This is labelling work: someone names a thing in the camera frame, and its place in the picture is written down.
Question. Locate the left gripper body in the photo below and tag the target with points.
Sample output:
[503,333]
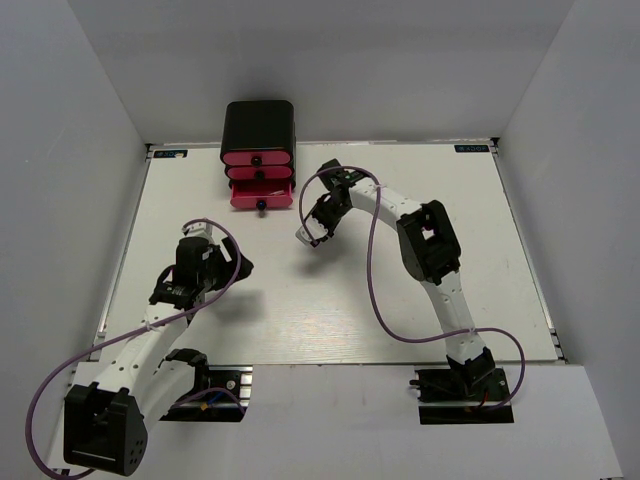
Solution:
[220,272]

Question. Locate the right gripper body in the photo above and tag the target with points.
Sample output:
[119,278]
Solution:
[328,213]

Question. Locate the pink bottom drawer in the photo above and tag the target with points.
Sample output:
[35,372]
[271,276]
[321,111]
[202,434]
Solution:
[252,195]

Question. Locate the pink drawer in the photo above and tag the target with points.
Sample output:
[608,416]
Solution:
[252,195]
[256,158]
[251,173]

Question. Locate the pink top drawer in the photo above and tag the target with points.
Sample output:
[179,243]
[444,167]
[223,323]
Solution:
[256,158]

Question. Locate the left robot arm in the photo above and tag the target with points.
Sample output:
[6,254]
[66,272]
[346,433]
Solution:
[106,423]

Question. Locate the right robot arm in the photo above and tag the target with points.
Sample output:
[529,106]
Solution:
[429,250]

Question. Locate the black drawer cabinet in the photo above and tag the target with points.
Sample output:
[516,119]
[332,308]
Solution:
[258,125]

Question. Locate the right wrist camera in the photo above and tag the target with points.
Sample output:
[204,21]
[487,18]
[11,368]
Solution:
[312,233]

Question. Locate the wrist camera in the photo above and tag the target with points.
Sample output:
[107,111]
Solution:
[200,229]
[312,233]

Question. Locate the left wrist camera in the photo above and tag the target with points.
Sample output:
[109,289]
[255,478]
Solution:
[200,229]

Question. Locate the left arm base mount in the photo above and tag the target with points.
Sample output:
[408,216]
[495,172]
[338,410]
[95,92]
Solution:
[211,397]

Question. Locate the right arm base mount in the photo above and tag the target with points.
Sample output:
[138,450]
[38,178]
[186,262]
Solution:
[443,399]

